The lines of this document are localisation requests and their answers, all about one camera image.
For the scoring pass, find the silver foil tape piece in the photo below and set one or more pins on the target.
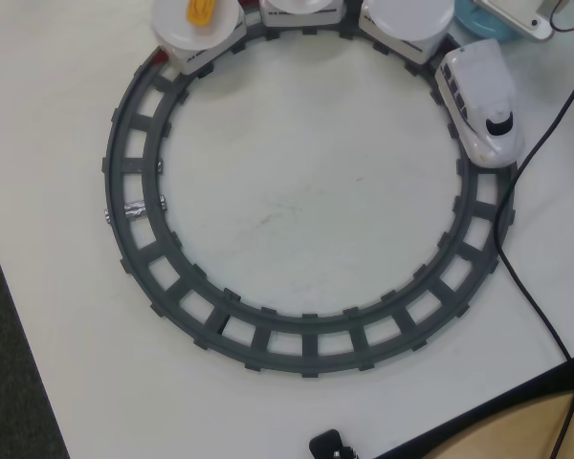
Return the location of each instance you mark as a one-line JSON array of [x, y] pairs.
[[135, 210]]

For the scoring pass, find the grey circular toy rail track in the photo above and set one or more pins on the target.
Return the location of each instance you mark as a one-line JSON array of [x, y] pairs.
[[311, 345]]

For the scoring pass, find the black clamp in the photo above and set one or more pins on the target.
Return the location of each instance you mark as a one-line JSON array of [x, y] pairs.
[[332, 447]]

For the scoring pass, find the white toy Shinkansen locomotive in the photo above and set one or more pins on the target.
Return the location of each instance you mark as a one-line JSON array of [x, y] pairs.
[[478, 81]]

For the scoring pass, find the light blue round dish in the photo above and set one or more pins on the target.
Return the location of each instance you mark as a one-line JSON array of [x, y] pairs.
[[473, 24]]

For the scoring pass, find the white toy train carriage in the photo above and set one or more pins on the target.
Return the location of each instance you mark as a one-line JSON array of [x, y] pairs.
[[205, 60], [428, 54], [277, 17]]

